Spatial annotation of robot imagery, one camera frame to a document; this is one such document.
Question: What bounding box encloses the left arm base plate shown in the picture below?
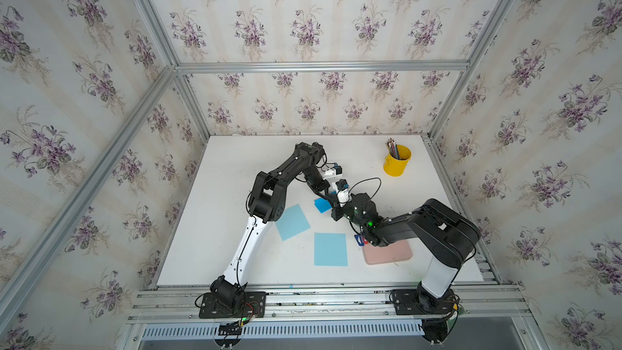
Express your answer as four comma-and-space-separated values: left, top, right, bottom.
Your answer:
195, 292, 267, 319

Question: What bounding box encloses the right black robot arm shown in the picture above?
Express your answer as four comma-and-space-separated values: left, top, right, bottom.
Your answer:
329, 193, 481, 312

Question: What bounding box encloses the light blue tilted paper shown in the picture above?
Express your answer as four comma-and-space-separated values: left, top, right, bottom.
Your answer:
275, 204, 310, 241

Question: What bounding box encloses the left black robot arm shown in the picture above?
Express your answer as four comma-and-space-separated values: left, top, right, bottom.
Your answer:
210, 142, 350, 310

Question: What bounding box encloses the colored pencils bundle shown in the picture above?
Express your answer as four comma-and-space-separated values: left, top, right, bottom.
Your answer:
386, 138, 401, 160

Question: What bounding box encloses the light blue front paper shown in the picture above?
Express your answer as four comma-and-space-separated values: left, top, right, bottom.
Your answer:
314, 233, 348, 267

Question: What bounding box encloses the bright blue square paper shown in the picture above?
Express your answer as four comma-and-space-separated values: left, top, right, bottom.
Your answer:
314, 198, 332, 214

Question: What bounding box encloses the aluminium front rail frame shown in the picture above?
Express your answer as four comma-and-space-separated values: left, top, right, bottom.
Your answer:
116, 282, 548, 349

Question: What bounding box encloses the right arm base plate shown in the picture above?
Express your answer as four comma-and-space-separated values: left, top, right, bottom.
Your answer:
389, 287, 459, 316

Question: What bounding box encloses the yellow pencil cup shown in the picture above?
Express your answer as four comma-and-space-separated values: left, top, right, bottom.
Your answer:
383, 145, 411, 178

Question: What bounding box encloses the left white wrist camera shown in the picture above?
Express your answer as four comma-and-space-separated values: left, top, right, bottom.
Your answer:
322, 165, 343, 179

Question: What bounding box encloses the white vented cable duct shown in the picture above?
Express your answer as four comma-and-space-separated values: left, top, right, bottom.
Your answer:
141, 319, 424, 341

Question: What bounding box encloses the pink eraser case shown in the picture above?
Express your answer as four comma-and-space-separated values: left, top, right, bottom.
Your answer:
363, 240, 412, 266

